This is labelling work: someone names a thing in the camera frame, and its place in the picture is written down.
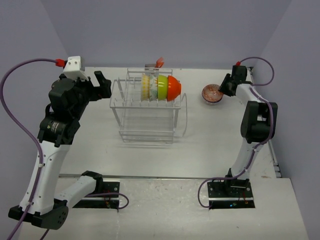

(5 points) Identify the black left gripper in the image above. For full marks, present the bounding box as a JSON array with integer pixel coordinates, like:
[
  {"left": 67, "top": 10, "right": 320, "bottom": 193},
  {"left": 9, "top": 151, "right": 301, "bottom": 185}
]
[{"left": 70, "top": 70, "right": 111, "bottom": 119}]

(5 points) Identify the red rim zigzag bowl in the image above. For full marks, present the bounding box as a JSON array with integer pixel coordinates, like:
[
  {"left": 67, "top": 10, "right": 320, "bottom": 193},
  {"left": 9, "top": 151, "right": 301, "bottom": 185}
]
[{"left": 201, "top": 84, "right": 224, "bottom": 105}]

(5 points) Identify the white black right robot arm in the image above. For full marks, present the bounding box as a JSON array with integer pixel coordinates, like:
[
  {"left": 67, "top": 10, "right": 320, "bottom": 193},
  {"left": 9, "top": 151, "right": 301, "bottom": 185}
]
[{"left": 219, "top": 63, "right": 278, "bottom": 197}]

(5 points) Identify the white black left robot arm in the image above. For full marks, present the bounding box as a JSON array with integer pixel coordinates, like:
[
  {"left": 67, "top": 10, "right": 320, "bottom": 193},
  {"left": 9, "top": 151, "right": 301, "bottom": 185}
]
[{"left": 8, "top": 71, "right": 112, "bottom": 230}]

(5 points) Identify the yellow rim patterned bowl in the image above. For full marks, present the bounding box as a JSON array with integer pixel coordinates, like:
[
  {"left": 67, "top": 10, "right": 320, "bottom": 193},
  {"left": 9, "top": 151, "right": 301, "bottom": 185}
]
[{"left": 140, "top": 74, "right": 150, "bottom": 101}]

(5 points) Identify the white green orange patterned bowl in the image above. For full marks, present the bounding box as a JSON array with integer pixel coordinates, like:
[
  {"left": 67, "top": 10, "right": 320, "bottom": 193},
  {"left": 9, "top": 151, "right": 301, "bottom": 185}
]
[{"left": 149, "top": 75, "right": 158, "bottom": 101}]

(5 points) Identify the lime green bowl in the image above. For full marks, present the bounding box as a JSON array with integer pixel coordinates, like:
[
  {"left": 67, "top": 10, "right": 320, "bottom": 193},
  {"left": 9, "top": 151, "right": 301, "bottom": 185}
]
[{"left": 157, "top": 75, "right": 169, "bottom": 101}]

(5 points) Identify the orange clip on grey block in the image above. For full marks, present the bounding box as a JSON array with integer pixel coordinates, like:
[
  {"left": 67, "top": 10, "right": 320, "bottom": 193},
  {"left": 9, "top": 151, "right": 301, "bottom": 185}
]
[{"left": 144, "top": 57, "right": 164, "bottom": 69}]

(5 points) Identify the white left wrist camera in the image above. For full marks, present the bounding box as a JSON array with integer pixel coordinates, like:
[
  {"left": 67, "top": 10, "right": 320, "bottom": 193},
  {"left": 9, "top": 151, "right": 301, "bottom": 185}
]
[{"left": 62, "top": 55, "right": 88, "bottom": 81}]

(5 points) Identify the white wire dish rack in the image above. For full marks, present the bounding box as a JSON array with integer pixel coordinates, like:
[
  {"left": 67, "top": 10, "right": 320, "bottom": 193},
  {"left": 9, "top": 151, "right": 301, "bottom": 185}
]
[{"left": 109, "top": 67, "right": 188, "bottom": 144}]

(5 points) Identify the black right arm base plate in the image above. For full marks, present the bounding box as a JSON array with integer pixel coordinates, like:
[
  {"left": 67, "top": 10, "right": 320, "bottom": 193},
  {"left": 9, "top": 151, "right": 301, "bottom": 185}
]
[{"left": 207, "top": 180, "right": 256, "bottom": 210}]

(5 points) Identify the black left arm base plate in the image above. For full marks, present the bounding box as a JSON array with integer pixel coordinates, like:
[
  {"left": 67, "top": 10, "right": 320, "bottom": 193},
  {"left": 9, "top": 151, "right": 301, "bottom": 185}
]
[{"left": 73, "top": 180, "right": 120, "bottom": 210}]

